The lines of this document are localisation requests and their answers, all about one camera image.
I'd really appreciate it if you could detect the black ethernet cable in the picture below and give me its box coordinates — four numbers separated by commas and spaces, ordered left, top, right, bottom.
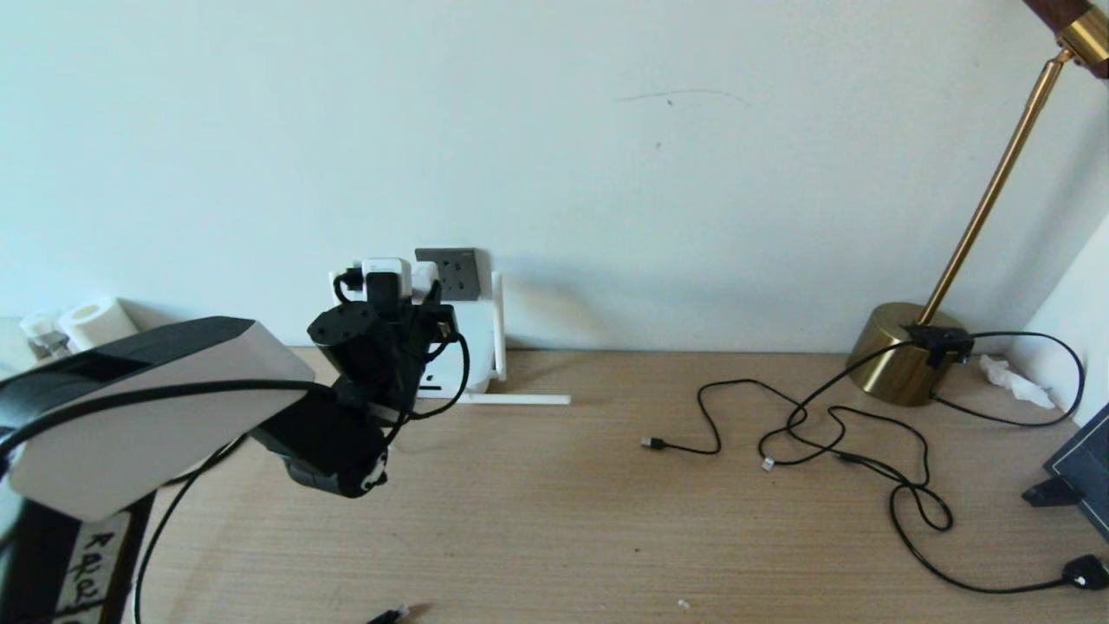
130, 433, 412, 624

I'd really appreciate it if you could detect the white wifi router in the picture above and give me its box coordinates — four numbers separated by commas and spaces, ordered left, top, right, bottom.
329, 270, 573, 406

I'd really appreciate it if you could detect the white paper roll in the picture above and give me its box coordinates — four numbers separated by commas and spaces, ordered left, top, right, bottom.
58, 296, 139, 352

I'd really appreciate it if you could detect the small clear jar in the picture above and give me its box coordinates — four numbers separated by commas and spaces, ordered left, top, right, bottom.
19, 312, 70, 361

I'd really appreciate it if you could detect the brass desk lamp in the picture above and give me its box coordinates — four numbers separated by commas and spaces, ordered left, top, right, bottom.
845, 0, 1109, 408

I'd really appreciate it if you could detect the crumpled white tissue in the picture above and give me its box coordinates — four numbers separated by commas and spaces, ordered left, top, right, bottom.
976, 356, 1054, 411

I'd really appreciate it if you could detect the grey wall socket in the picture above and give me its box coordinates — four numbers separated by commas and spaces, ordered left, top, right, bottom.
414, 248, 483, 302

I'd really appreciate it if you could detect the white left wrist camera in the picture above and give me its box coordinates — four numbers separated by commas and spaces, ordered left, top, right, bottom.
360, 257, 413, 302

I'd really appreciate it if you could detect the black left camera cable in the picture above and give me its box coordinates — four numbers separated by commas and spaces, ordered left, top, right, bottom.
0, 267, 473, 460

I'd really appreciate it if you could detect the thin black usb cable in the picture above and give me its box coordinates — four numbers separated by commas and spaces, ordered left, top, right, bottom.
642, 380, 954, 531

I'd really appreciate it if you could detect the black inline cord switch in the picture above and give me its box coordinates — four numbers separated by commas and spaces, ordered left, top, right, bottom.
898, 323, 971, 369

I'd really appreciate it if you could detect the black lamp power cord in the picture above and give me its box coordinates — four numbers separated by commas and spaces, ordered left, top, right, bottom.
784, 333, 1109, 595

